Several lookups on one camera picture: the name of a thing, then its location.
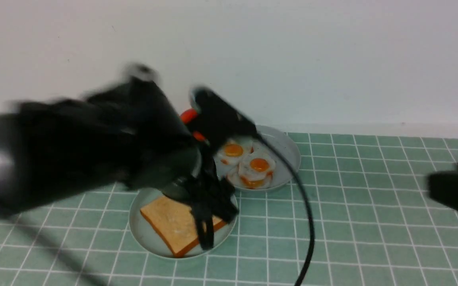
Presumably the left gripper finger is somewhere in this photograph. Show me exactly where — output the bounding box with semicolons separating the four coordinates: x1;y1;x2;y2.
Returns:
191;203;215;251

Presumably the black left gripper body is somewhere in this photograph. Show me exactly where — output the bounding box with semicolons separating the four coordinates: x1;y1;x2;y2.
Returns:
161;151;239;223

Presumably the fried egg top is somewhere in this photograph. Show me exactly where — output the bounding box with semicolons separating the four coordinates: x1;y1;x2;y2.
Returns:
217;138;253;166

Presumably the fried egg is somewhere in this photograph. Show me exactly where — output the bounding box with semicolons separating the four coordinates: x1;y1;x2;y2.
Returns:
238;151;276;181
217;138;253;166
225;168;273;190

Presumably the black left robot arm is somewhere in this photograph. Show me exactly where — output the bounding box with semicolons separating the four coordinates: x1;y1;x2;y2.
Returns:
0;64;239;250

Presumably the fried egg bottom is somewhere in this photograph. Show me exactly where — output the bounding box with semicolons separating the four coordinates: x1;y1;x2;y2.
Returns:
225;168;273;190

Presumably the toast slice bottom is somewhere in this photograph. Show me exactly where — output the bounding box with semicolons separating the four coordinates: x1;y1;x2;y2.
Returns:
140;195;229;258

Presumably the grey plate with eggs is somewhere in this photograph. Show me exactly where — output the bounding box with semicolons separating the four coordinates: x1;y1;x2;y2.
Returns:
214;125;301;191

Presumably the fried egg middle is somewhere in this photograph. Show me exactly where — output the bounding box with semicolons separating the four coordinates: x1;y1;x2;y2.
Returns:
238;151;276;181

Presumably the light green plate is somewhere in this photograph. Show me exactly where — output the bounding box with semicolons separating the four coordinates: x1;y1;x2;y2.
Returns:
129;187;238;260

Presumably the red tomato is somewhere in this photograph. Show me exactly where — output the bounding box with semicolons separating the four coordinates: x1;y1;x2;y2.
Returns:
180;108;198;125

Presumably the green checkered tablecloth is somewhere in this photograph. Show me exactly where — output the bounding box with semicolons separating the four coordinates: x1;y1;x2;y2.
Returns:
0;133;458;286

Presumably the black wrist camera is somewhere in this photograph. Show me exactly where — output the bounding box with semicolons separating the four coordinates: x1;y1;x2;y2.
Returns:
185;86;258;152

